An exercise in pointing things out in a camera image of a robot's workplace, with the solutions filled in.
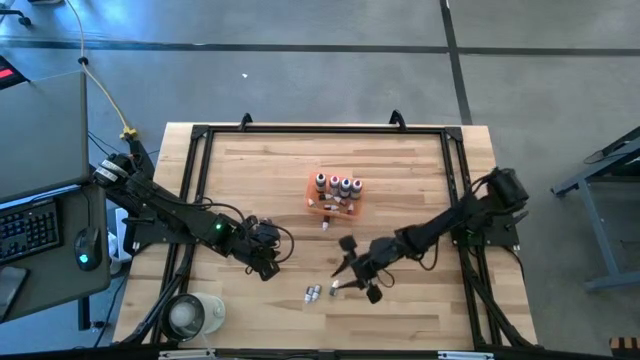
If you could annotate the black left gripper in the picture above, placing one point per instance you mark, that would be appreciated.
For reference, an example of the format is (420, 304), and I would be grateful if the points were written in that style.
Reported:
(250, 245)

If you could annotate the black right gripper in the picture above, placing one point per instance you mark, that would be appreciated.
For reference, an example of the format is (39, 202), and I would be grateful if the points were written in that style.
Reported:
(375, 257)

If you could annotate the small dark dropper bottle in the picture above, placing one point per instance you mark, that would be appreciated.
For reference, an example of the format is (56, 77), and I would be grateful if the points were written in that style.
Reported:
(334, 288)
(311, 202)
(350, 207)

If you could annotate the small lime green dropper bottle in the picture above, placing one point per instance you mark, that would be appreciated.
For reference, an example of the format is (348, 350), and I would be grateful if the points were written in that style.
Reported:
(316, 293)

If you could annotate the small black dropper bottle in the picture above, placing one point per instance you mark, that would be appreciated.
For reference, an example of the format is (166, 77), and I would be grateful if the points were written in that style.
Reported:
(308, 295)

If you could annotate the large black food coloring bottle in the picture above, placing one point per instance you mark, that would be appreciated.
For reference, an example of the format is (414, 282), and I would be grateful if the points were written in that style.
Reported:
(320, 182)

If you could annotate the large blue food coloring bottle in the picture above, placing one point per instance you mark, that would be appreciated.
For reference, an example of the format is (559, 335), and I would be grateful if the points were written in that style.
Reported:
(345, 186)

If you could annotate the large red food coloring bottle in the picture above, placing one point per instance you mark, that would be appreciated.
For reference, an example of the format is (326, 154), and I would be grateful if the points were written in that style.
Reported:
(334, 185)

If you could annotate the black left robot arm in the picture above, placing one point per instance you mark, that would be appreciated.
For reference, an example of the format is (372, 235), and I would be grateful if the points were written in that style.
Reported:
(170, 210)

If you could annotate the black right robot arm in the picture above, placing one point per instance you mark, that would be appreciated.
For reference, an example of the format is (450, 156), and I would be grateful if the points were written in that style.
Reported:
(450, 220)

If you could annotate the large purple food coloring bottle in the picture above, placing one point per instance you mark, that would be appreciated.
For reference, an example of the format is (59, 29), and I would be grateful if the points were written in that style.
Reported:
(356, 187)

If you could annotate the translucent orange plastic bin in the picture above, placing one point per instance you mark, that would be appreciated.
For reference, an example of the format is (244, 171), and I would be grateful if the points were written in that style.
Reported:
(312, 212)

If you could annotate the black computer mouse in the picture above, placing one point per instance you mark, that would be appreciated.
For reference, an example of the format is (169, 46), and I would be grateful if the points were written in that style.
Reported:
(87, 245)

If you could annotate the grey office desk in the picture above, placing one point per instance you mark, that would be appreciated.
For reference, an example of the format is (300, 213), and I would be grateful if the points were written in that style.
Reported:
(60, 280)

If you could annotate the black keyboard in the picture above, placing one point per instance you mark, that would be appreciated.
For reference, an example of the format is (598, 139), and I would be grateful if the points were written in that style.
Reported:
(30, 230)

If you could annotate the dark phone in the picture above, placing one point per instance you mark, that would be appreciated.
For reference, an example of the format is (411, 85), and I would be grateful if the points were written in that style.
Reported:
(11, 290)

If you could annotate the brown black striped object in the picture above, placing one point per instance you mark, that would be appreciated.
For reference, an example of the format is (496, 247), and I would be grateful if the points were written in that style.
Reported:
(625, 346)

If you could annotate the black device with red light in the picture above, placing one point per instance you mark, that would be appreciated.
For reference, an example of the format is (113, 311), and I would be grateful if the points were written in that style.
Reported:
(7, 74)

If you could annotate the black chair base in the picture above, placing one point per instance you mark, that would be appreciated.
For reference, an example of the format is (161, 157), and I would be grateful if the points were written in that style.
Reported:
(22, 21)

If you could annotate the black aluminium table frame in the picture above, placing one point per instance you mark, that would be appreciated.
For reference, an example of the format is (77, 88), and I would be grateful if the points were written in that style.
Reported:
(325, 130)

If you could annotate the black frame hook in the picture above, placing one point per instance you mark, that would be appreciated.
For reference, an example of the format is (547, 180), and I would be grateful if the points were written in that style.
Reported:
(246, 116)
(398, 114)

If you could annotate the grey-blue table frame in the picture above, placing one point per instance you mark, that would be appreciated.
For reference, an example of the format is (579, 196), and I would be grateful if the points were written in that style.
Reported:
(596, 230)

